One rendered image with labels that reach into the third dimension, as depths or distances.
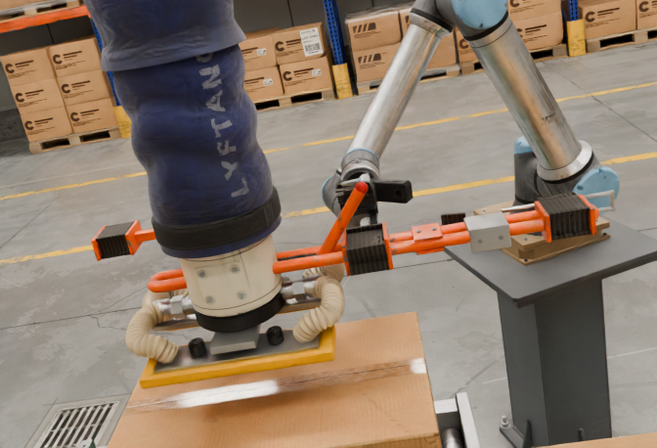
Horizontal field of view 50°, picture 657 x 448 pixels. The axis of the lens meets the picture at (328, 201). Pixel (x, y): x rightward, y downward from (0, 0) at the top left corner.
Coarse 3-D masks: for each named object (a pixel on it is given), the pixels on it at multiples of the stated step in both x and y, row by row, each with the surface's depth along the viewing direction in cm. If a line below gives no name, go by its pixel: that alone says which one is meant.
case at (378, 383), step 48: (336, 336) 148; (384, 336) 144; (192, 384) 141; (240, 384) 138; (288, 384) 135; (336, 384) 132; (384, 384) 129; (144, 432) 129; (192, 432) 127; (240, 432) 124; (288, 432) 121; (336, 432) 119; (384, 432) 116; (432, 432) 114
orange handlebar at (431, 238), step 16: (432, 224) 127; (464, 224) 125; (512, 224) 121; (528, 224) 121; (144, 240) 154; (400, 240) 126; (416, 240) 122; (432, 240) 122; (448, 240) 122; (464, 240) 121; (320, 256) 124; (336, 256) 123; (160, 272) 131; (176, 272) 130; (160, 288) 126; (176, 288) 126
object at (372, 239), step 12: (348, 228) 130; (360, 228) 129; (372, 228) 129; (384, 228) 125; (348, 240) 127; (360, 240) 126; (372, 240) 124; (384, 240) 121; (348, 252) 121; (360, 252) 121; (372, 252) 121; (384, 252) 121; (348, 264) 123; (360, 264) 122; (372, 264) 122; (384, 264) 121
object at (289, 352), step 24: (264, 336) 124; (288, 336) 123; (192, 360) 122; (216, 360) 120; (240, 360) 120; (264, 360) 118; (288, 360) 118; (312, 360) 117; (144, 384) 120; (168, 384) 120
